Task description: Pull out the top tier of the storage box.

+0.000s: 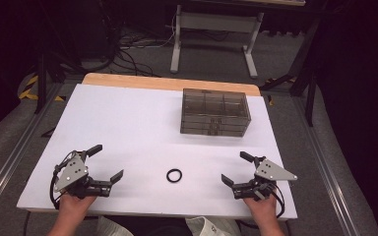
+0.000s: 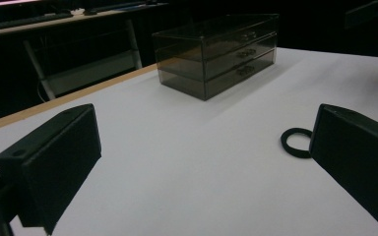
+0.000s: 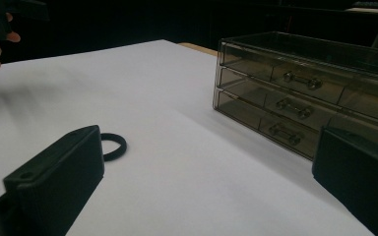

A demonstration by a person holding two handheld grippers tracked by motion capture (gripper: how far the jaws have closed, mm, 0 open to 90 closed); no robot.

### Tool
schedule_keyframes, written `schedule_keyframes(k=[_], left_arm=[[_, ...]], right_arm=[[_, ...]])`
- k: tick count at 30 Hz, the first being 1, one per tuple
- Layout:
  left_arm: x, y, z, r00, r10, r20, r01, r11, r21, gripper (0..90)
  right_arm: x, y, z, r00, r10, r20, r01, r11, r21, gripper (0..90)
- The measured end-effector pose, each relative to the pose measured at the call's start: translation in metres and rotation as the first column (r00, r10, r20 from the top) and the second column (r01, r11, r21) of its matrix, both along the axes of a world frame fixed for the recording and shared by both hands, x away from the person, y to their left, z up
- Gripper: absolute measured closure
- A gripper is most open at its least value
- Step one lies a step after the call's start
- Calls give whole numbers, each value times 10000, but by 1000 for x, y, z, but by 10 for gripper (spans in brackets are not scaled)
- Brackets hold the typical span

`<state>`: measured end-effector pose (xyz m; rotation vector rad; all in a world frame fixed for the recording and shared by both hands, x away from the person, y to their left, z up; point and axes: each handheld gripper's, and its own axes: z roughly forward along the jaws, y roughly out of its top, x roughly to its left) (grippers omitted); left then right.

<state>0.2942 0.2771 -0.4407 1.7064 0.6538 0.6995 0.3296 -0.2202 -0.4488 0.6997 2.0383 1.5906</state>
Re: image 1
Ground smoky transparent drawer box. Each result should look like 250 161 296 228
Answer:
179 88 252 138

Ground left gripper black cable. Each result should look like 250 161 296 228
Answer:
49 170 62 210

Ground bundle of floor cables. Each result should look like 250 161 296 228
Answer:
106 28 176 79

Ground black metal stand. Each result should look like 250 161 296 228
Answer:
33 48 82 115
259 16 323 128

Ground wooden table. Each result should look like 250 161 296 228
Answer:
82 72 262 97

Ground person's right hand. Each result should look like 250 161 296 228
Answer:
243 193 279 227

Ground black rubber ring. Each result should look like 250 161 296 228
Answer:
165 168 183 184

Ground white metal desk frame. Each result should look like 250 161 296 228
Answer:
169 3 266 80

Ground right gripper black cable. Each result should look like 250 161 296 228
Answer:
274 183 285 219

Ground white table board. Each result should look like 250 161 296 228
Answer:
16 83 299 220

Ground yellow black floor tape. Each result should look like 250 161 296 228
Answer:
18 75 66 102

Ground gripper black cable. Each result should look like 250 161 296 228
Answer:
274 183 285 219
49 170 62 210

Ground person's dark trousers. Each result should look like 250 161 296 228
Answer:
106 215 193 236

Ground aluminium rail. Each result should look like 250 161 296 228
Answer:
0 83 64 219
290 96 360 236

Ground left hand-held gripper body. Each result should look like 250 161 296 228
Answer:
53 150 113 199

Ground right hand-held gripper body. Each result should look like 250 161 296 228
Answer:
232 156 299 202

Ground person's left hand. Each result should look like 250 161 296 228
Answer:
57 193 97 225

